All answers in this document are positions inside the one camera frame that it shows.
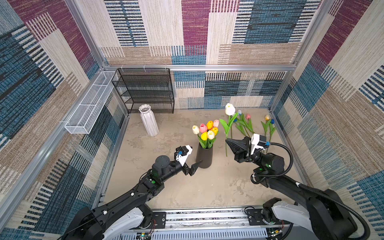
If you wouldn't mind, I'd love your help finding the cream yellow tulip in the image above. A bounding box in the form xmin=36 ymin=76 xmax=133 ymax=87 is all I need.
xmin=261 ymin=115 xmax=271 ymax=136

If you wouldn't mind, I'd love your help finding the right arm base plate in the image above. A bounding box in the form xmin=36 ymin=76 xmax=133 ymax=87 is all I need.
xmin=244 ymin=207 xmax=291 ymax=226

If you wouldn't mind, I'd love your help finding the dark pink tulip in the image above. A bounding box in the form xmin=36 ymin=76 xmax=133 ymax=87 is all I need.
xmin=242 ymin=114 xmax=255 ymax=134

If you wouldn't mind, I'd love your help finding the white ribbed ceramic vase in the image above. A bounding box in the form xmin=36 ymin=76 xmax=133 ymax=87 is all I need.
xmin=139 ymin=104 xmax=159 ymax=137

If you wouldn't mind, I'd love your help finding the yellow orange tulip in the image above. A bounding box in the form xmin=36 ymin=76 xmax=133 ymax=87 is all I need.
xmin=206 ymin=121 xmax=214 ymax=131

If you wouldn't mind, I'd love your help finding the black wire shelf rack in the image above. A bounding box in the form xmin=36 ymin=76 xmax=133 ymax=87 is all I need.
xmin=112 ymin=68 xmax=175 ymax=114

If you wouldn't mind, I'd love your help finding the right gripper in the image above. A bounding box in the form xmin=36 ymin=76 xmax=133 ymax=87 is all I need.
xmin=225 ymin=136 xmax=265 ymax=168

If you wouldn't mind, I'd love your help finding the black cylindrical vase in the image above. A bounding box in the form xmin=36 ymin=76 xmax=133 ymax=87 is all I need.
xmin=196 ymin=144 xmax=213 ymax=169

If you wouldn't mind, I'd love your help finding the light pink tulip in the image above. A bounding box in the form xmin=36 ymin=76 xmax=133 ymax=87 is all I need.
xmin=213 ymin=120 xmax=220 ymax=128

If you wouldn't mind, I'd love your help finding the aluminium front rail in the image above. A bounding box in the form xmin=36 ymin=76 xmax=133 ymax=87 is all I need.
xmin=74 ymin=206 xmax=340 ymax=240

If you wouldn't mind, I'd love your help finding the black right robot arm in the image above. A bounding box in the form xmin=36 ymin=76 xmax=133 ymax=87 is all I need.
xmin=226 ymin=134 xmax=371 ymax=240

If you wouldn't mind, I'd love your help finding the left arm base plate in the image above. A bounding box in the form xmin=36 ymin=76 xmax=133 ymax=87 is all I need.
xmin=142 ymin=212 xmax=167 ymax=230

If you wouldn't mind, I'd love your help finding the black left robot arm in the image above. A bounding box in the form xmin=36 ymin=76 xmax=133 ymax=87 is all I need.
xmin=58 ymin=155 xmax=202 ymax=240

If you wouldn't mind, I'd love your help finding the white wire mesh basket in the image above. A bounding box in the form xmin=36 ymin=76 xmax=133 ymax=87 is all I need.
xmin=65 ymin=71 xmax=115 ymax=135

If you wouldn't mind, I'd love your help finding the small blue tulip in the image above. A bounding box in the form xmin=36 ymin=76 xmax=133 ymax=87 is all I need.
xmin=269 ymin=119 xmax=276 ymax=142

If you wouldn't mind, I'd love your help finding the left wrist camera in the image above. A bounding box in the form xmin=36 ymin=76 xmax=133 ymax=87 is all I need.
xmin=174 ymin=145 xmax=193 ymax=167

